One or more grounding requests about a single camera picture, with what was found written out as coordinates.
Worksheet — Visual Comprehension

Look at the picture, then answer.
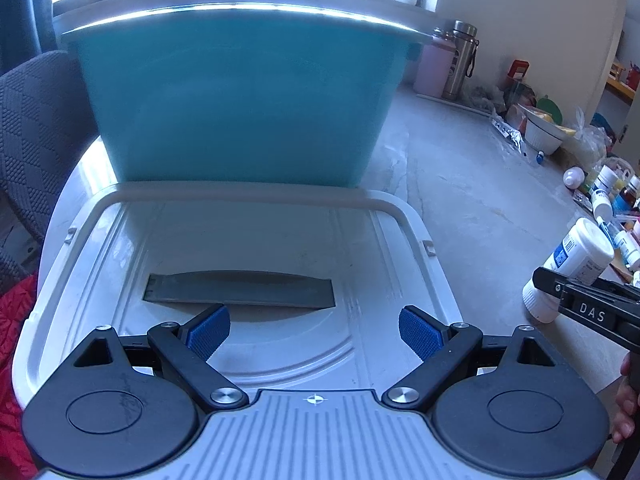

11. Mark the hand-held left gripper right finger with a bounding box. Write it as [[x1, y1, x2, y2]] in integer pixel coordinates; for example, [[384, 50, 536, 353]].
[[382, 304, 567, 414]]

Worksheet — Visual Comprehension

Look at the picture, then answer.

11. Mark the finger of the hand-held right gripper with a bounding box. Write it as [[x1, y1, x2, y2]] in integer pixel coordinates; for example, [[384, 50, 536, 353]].
[[532, 266, 640, 347]]

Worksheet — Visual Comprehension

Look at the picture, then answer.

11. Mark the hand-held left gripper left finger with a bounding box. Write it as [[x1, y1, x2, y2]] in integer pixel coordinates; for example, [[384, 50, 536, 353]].
[[59, 303, 250, 411]]

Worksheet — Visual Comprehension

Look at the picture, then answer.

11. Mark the white medicine bottle blue label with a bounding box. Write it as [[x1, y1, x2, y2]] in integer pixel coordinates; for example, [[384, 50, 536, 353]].
[[522, 217, 615, 324]]

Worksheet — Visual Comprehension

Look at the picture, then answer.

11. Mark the person's right hand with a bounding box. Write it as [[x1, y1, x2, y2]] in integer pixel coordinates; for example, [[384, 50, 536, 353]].
[[611, 355, 640, 444]]

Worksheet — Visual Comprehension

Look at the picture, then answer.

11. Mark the white storage box lid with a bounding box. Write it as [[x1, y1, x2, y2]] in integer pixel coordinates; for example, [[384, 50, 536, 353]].
[[12, 184, 465, 413]]

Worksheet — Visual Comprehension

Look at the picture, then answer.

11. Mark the brown glass bottle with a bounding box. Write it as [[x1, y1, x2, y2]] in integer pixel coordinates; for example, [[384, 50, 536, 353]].
[[612, 175, 640, 212]]

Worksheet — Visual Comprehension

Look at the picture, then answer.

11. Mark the small white bottle green label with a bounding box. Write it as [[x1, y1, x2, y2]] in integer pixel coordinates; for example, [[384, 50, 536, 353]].
[[592, 164, 619, 207]]

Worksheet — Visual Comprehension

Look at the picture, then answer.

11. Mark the clear plastic bag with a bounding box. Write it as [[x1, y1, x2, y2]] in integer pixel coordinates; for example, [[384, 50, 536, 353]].
[[564, 107, 613, 173]]

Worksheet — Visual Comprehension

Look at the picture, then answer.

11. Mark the white ceramic bowl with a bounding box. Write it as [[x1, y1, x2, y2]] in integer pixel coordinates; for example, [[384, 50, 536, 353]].
[[520, 107, 567, 156]]

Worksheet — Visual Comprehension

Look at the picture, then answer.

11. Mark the foil blister pack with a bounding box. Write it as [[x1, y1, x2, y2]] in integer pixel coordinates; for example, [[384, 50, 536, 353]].
[[491, 116, 525, 150]]

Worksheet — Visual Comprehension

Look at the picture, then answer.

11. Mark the green round lid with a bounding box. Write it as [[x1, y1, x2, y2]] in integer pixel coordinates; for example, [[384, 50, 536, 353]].
[[534, 97, 564, 124]]

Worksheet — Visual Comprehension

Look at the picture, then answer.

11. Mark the red cloth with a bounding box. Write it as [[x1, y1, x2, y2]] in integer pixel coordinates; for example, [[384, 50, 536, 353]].
[[0, 274, 42, 480]]

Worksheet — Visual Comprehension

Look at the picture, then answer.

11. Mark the wooden shelf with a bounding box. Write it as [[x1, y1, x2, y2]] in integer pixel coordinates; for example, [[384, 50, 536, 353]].
[[604, 59, 640, 107]]

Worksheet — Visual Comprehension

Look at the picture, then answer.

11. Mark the teal plastic tub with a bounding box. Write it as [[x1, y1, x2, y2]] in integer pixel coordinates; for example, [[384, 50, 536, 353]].
[[61, 2, 434, 192]]

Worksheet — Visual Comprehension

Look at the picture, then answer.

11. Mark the grey fabric chair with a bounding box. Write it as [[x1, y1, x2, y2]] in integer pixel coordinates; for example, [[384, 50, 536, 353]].
[[0, 50, 102, 293]]

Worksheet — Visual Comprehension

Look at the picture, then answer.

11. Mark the pink water bottle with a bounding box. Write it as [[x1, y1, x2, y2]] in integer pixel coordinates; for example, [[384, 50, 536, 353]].
[[414, 27, 459, 99]]

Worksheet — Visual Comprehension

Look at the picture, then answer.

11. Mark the stainless steel thermos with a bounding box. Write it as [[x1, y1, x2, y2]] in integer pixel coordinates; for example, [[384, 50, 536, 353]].
[[442, 20, 480, 102]]

